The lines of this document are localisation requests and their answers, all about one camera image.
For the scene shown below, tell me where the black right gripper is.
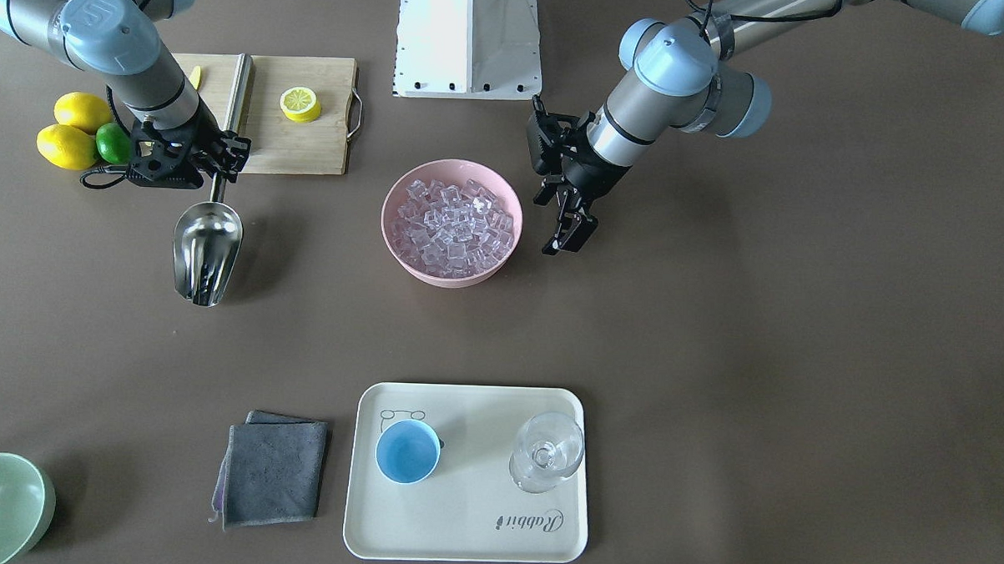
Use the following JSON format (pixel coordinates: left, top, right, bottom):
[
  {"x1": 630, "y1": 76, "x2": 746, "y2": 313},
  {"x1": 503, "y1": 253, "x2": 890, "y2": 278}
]
[{"x1": 127, "y1": 104, "x2": 251, "y2": 190}]

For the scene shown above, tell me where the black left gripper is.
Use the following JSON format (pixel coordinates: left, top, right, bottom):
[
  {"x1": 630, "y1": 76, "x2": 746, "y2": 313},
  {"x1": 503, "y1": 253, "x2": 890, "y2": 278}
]
[{"x1": 528, "y1": 95, "x2": 628, "y2": 254}]

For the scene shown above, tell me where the steel ice scoop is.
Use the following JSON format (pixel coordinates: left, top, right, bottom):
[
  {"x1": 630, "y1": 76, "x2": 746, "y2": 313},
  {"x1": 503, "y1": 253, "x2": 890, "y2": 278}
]
[{"x1": 172, "y1": 53, "x2": 253, "y2": 307}]

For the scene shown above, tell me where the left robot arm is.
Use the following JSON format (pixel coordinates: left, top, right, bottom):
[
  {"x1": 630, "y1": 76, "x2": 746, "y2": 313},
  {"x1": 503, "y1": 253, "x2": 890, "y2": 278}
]
[{"x1": 527, "y1": 0, "x2": 871, "y2": 254}]

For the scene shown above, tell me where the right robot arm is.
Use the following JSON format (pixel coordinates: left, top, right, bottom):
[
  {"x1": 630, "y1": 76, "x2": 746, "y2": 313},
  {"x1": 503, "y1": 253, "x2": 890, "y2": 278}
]
[{"x1": 0, "y1": 0, "x2": 250, "y2": 199}]

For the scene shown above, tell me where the pile of clear ice cubes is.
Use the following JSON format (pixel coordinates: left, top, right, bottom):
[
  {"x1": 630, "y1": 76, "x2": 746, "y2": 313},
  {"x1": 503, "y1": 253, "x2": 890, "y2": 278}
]
[{"x1": 385, "y1": 178, "x2": 518, "y2": 279}]

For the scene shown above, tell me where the blue plastic cup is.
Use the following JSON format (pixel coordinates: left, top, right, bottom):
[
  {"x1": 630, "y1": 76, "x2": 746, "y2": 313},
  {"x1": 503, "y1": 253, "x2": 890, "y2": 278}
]
[{"x1": 375, "y1": 419, "x2": 442, "y2": 485}]

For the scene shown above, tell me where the green lime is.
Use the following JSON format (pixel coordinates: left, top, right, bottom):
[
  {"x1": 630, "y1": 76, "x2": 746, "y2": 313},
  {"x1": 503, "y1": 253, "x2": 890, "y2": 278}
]
[{"x1": 94, "y1": 121, "x2": 132, "y2": 166}]

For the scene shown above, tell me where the yellow plastic knife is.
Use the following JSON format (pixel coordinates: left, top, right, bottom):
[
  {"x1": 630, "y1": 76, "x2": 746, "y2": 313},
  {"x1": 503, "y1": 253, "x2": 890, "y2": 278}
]
[{"x1": 188, "y1": 65, "x2": 203, "y2": 90}]

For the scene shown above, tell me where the yellow lemon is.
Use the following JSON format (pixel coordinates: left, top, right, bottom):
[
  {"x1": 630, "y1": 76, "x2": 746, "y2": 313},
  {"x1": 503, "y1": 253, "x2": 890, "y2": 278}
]
[
  {"x1": 53, "y1": 92, "x2": 114, "y2": 135},
  {"x1": 36, "y1": 124, "x2": 98, "y2": 170}
]

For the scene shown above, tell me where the wooden cutting board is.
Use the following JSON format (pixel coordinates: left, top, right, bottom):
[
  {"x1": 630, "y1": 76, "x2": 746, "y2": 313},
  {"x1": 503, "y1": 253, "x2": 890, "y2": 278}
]
[{"x1": 164, "y1": 51, "x2": 366, "y2": 179}]

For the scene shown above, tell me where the pink bowl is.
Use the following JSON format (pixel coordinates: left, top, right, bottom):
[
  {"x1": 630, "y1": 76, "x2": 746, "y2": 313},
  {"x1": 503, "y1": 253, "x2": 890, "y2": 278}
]
[{"x1": 381, "y1": 159, "x2": 523, "y2": 289}]

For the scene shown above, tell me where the half lemon slice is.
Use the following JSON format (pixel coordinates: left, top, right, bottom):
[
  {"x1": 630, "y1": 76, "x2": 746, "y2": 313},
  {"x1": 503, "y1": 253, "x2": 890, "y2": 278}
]
[{"x1": 279, "y1": 87, "x2": 322, "y2": 123}]

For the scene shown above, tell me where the clear wine glass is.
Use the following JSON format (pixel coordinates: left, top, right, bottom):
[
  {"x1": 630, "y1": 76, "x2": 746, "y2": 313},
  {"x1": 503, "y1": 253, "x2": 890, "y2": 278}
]
[{"x1": 508, "y1": 410, "x2": 585, "y2": 494}]

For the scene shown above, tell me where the cream serving tray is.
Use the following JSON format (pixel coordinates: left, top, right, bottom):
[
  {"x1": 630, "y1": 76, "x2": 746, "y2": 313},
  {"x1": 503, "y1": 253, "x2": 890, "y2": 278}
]
[{"x1": 343, "y1": 381, "x2": 589, "y2": 563}]

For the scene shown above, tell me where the grey folded cloth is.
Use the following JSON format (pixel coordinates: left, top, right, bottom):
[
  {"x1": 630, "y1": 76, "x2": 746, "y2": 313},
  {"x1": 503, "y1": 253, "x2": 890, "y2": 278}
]
[{"x1": 209, "y1": 410, "x2": 330, "y2": 529}]

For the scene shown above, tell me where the green bowl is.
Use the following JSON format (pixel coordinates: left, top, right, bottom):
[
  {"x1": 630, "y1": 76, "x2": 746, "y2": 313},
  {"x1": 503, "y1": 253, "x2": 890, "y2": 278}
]
[{"x1": 0, "y1": 452, "x2": 56, "y2": 564}]

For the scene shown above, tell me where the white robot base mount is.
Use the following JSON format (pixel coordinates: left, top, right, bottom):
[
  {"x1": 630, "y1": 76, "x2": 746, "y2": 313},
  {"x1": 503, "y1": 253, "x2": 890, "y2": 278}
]
[{"x1": 391, "y1": 0, "x2": 543, "y2": 100}]

